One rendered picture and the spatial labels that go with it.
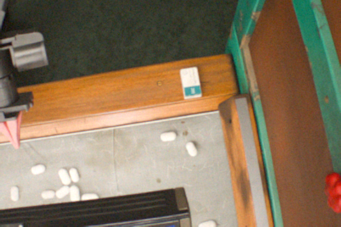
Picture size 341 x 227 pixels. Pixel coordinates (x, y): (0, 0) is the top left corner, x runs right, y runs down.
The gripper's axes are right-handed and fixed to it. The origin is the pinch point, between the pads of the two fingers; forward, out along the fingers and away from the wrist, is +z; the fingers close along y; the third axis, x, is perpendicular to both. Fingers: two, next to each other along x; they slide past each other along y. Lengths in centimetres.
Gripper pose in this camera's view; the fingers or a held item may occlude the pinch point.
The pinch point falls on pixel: (17, 143)
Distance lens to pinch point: 89.1
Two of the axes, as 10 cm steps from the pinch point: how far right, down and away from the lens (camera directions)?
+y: 9.9, -1.4, 0.5
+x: -1.1, -4.0, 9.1
